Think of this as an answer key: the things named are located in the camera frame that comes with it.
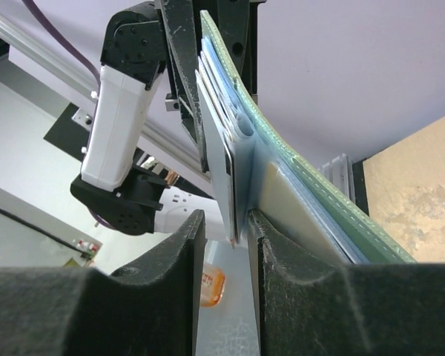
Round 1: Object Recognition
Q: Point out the orange tape roll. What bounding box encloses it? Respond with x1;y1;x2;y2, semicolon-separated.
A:
200;263;226;307

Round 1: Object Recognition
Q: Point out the green card holder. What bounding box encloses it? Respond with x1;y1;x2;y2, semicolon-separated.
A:
195;14;412;265

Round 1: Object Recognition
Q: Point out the aluminium frame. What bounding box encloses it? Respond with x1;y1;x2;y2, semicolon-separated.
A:
0;14;210;185

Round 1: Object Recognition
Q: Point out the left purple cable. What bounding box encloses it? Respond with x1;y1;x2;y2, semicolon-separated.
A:
20;0;101;90

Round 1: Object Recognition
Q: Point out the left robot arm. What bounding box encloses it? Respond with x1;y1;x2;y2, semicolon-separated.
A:
70;1;259;235

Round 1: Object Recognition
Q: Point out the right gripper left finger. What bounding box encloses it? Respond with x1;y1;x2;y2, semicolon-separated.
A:
0;210;205;355

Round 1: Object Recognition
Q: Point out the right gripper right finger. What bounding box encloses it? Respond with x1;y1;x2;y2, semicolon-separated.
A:
248;209;445;355

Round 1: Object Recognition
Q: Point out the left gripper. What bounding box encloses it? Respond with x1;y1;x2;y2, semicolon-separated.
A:
155;0;260;156

